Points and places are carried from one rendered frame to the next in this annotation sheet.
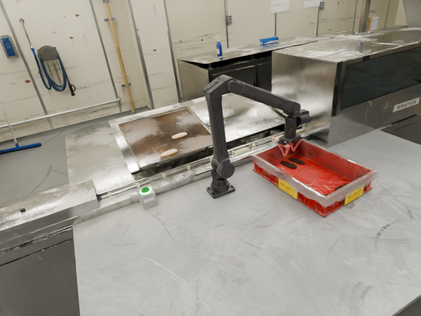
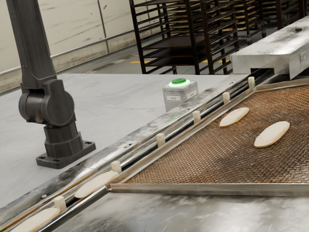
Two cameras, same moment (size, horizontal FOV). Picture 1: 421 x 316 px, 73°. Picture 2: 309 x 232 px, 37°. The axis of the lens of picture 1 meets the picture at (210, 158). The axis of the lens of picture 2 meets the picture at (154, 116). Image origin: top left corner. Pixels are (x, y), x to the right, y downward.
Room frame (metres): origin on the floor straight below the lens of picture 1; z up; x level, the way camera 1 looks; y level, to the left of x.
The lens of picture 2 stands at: (2.11, -0.27, 1.20)
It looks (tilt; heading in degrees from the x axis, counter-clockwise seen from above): 18 degrees down; 154
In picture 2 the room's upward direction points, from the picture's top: 10 degrees counter-clockwise
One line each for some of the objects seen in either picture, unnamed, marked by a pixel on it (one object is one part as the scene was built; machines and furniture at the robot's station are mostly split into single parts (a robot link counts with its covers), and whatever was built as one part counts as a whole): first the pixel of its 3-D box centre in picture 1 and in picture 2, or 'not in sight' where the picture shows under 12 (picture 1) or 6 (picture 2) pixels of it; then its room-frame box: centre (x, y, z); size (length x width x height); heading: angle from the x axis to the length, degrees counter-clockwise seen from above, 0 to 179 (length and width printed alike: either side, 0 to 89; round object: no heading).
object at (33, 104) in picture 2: (222, 168); (49, 112); (1.13, -0.05, 0.94); 0.09 x 0.05 x 0.10; 112
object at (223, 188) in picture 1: (220, 184); (63, 140); (1.12, -0.03, 0.86); 0.12 x 0.09 x 0.08; 113
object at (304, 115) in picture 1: (297, 113); not in sight; (1.29, -0.45, 1.11); 0.11 x 0.09 x 0.12; 112
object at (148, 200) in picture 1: (148, 199); (183, 102); (1.09, 0.32, 0.84); 0.08 x 0.08 x 0.11; 23
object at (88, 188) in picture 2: not in sight; (96, 182); (1.39, -0.06, 0.86); 0.10 x 0.04 x 0.01; 113
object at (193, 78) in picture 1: (255, 82); not in sight; (4.02, -0.76, 0.51); 1.93 x 1.05 x 1.02; 113
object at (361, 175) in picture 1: (307, 170); not in sight; (1.13, -0.46, 0.87); 0.49 x 0.34 x 0.10; 27
